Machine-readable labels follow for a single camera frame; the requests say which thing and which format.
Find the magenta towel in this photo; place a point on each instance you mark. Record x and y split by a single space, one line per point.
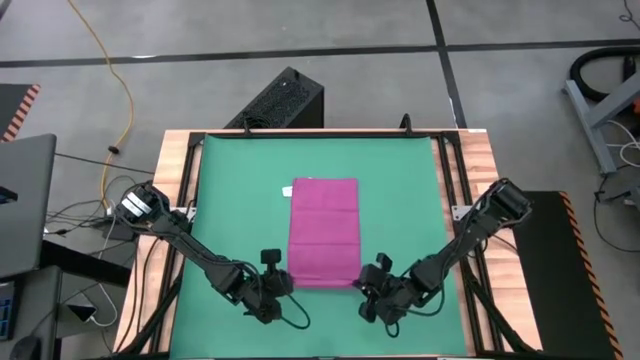
325 235

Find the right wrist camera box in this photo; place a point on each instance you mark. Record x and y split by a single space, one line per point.
384 261

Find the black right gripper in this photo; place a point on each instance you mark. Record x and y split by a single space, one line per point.
377 282

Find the black aluminium table frame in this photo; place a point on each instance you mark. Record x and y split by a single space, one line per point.
197 137

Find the black spring clamp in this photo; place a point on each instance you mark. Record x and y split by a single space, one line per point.
407 125
246 127

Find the grey desk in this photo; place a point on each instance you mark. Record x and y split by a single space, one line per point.
35 310

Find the green table mat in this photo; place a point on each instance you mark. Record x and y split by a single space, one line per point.
240 200

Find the blue keypad device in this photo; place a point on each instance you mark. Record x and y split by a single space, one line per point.
6 315

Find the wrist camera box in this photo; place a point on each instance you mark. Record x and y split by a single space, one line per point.
384 261
271 257

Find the dark smartphone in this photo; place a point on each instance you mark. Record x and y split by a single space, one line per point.
82 312

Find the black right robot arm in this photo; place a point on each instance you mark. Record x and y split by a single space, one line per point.
465 235

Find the grey metal stand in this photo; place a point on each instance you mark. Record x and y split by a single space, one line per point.
595 125

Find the small black orange-striped floor mat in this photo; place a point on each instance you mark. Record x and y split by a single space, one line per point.
10 107

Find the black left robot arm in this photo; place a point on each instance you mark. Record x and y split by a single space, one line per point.
190 242

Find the large black orange-striped floor mat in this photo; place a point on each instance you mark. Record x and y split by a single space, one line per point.
550 280

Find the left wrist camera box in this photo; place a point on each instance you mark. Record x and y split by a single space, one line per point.
271 257

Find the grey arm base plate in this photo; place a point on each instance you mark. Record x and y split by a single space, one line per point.
460 212

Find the grey laptop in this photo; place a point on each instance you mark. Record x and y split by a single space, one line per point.
25 210

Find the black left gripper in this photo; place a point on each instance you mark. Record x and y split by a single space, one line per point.
275 286

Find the black power brick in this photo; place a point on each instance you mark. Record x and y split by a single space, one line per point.
117 231

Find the black computer tower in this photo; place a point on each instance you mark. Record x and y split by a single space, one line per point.
280 100

